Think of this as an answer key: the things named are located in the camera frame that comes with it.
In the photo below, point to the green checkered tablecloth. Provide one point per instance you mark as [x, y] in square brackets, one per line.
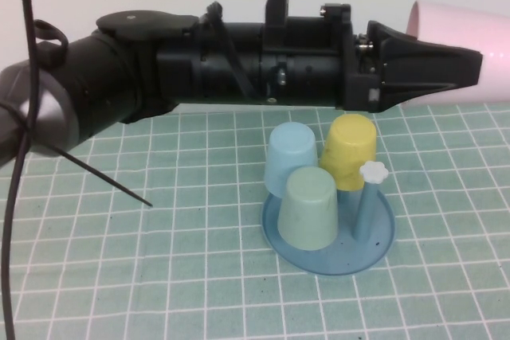
[119, 276]

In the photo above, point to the light blue plastic cup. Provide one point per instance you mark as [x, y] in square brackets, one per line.
[291, 153]

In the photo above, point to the pink plastic cup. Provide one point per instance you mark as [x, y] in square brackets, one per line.
[458, 25]

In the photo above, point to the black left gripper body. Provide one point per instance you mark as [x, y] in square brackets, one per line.
[311, 65]

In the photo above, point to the blue cup stand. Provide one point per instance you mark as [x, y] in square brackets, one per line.
[338, 260]

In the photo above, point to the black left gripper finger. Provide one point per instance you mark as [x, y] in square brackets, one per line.
[430, 65]

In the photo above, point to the yellow plastic cup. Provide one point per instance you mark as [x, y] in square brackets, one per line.
[350, 145]

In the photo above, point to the green plastic cup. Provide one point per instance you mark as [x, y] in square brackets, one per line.
[307, 212]

